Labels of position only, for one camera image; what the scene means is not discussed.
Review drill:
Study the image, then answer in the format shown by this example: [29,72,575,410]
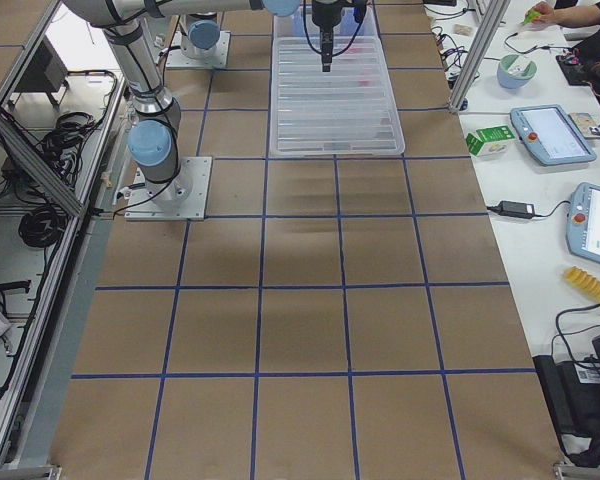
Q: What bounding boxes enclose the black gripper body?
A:
[312,0,345,30]

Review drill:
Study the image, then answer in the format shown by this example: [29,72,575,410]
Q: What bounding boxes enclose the clear plastic box lid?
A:
[269,36,405,158]

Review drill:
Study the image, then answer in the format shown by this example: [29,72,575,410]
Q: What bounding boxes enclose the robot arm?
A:
[179,12,221,58]
[65,0,300,119]

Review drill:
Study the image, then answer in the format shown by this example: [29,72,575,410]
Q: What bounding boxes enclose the clear plastic storage box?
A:
[272,4,381,44]

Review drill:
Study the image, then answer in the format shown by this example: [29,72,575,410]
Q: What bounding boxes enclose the green white carton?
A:
[465,125,515,157]

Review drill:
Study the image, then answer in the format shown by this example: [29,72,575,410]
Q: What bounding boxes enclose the teach pendant tablet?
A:
[510,104,597,167]
[566,182,600,264]

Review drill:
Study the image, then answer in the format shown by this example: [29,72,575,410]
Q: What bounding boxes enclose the black power adapter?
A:
[487,200,535,219]

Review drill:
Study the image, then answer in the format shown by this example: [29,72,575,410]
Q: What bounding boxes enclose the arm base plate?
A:
[166,31,231,70]
[123,157,213,221]

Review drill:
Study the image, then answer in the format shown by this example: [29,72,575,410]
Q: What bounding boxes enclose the aluminium frame post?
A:
[448,0,510,113]

